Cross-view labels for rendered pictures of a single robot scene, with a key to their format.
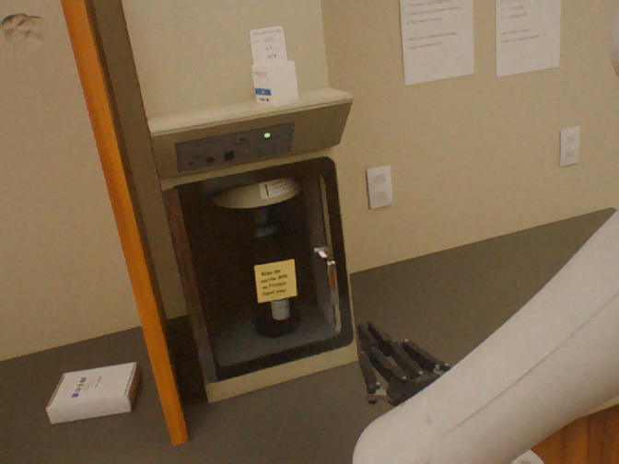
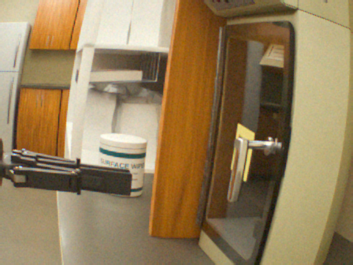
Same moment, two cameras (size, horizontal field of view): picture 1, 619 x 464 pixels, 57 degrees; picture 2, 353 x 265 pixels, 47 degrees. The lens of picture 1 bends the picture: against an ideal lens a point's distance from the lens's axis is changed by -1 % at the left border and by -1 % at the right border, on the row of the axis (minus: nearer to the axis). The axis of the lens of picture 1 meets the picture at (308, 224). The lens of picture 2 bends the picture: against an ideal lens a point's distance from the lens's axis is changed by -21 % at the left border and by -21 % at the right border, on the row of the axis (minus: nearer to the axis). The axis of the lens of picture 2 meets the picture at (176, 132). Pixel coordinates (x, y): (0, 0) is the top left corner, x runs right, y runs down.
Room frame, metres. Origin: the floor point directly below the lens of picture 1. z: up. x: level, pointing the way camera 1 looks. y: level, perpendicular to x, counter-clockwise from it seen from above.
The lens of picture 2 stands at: (0.89, -0.68, 1.29)
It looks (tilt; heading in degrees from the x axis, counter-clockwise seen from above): 7 degrees down; 90
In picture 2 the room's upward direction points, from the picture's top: 7 degrees clockwise
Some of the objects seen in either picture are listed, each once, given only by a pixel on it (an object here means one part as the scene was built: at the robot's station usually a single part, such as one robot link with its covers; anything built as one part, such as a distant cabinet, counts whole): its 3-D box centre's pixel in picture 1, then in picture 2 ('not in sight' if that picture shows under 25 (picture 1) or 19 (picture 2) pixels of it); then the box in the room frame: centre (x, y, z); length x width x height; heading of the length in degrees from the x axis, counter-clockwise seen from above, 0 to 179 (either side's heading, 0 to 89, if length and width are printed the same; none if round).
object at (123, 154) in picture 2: not in sight; (120, 164); (0.74, 0.62, 1.02); 0.13 x 0.13 x 0.15
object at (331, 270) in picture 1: (329, 277); (248, 169); (0.99, -0.03, 1.17); 0.05 x 0.03 x 0.10; 15
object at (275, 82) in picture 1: (274, 82); not in sight; (0.95, 0.02, 1.54); 0.05 x 0.05 x 0.06; 34
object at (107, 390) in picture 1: (96, 391); not in sight; (1.01, 0.48, 0.96); 0.16 x 0.12 x 0.04; 94
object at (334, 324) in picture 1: (269, 272); (243, 140); (0.99, 0.09, 1.19); 0.30 x 0.01 x 0.40; 105
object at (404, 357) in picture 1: (406, 365); (43, 173); (0.72, -0.12, 1.14); 0.11 x 0.01 x 0.04; 10
